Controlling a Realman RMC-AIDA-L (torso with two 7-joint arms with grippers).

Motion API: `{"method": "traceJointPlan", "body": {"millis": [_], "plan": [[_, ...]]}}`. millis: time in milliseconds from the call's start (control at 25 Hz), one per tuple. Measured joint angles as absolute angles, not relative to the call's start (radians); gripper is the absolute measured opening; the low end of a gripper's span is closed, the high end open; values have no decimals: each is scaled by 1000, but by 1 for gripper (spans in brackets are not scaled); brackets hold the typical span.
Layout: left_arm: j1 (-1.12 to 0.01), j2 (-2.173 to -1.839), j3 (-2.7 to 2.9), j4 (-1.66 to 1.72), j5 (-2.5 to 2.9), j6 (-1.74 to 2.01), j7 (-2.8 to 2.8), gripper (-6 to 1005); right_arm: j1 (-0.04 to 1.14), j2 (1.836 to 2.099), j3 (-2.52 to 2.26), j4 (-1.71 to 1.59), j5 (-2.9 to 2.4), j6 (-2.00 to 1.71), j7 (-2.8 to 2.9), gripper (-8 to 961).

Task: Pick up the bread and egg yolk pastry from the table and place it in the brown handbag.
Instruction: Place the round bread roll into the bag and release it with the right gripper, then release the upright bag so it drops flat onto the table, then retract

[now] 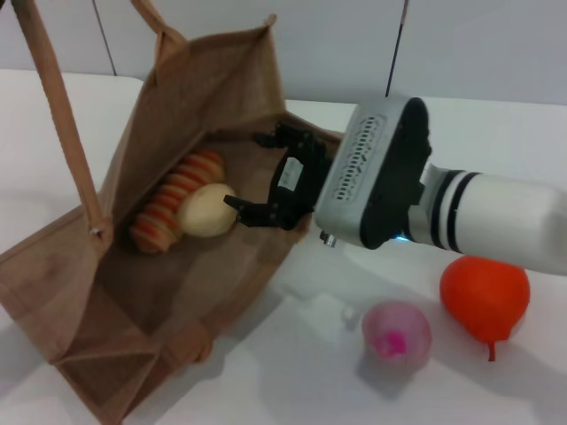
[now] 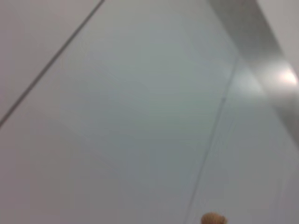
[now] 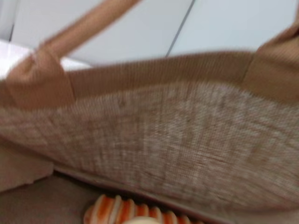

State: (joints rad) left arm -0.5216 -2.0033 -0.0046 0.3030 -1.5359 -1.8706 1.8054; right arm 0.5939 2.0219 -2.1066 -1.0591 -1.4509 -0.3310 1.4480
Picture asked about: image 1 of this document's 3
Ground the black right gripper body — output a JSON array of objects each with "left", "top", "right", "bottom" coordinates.
[{"left": 267, "top": 135, "right": 340, "bottom": 232}]

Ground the round beige egg yolk pastry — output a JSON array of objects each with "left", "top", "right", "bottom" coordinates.
[{"left": 176, "top": 182, "right": 240, "bottom": 239}]

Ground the orange striped long bread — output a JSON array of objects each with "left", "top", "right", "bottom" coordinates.
[{"left": 128, "top": 148, "right": 227, "bottom": 254}]

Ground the brown jute handbag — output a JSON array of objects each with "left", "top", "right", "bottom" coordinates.
[{"left": 0, "top": 0, "right": 346, "bottom": 425}]

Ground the pink peach bun toy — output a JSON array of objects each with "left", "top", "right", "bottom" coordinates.
[{"left": 361, "top": 299, "right": 433, "bottom": 369}]

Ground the orange pear toy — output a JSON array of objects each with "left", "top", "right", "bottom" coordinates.
[{"left": 439, "top": 255, "right": 531, "bottom": 362}]

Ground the silver black wrist camera box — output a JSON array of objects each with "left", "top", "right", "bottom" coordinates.
[{"left": 315, "top": 97, "right": 433, "bottom": 250}]

